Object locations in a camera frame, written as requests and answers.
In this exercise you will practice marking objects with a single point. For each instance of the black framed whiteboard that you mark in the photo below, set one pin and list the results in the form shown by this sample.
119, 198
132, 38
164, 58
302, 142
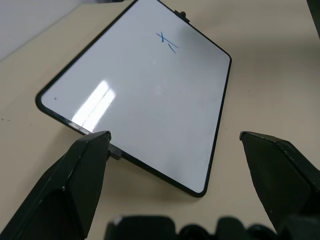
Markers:
140, 100

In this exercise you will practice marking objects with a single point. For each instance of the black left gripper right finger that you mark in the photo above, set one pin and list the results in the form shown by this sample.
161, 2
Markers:
282, 180

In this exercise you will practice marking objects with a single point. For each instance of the dark object at edge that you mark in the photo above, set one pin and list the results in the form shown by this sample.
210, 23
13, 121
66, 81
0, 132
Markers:
315, 15

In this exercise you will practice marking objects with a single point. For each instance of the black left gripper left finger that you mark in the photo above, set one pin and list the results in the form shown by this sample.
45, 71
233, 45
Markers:
62, 180

